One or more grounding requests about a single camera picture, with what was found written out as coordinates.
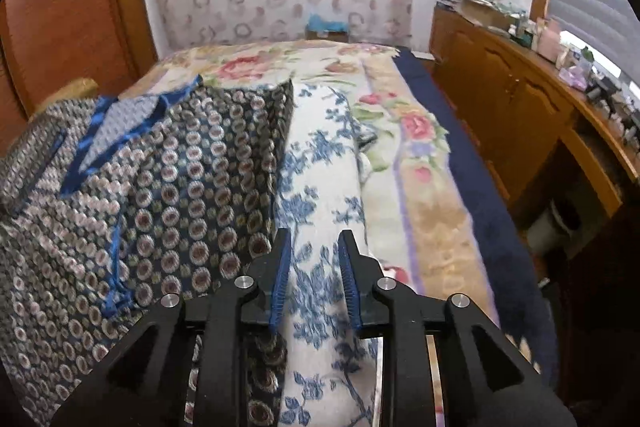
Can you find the rose print blanket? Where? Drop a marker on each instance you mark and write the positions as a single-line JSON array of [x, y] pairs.
[[400, 157]]

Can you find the white blue floral sheet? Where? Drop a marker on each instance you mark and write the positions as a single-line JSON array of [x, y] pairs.
[[325, 187]]

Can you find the wooden dresser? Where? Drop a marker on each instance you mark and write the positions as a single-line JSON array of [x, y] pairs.
[[510, 97]]

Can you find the wooden wardrobe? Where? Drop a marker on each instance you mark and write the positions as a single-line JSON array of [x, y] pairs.
[[65, 7]]

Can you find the navy blue bedspread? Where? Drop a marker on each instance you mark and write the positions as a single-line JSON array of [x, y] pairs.
[[480, 187]]

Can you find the yellow patterned pillow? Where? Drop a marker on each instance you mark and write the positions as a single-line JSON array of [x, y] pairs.
[[70, 89]]

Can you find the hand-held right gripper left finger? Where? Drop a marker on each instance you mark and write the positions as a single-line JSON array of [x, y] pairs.
[[280, 279]]

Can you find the navy patterned pajama shirt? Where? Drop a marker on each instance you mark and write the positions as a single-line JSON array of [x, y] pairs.
[[175, 207]]

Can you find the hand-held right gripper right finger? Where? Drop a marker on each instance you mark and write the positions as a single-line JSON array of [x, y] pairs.
[[349, 282]]

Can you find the blue box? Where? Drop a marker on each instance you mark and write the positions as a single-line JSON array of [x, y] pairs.
[[326, 26]]

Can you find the white bucket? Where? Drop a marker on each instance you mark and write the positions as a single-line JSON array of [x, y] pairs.
[[550, 229]]

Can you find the clutter of bottles and boxes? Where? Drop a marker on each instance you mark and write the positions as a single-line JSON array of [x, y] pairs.
[[550, 39]]

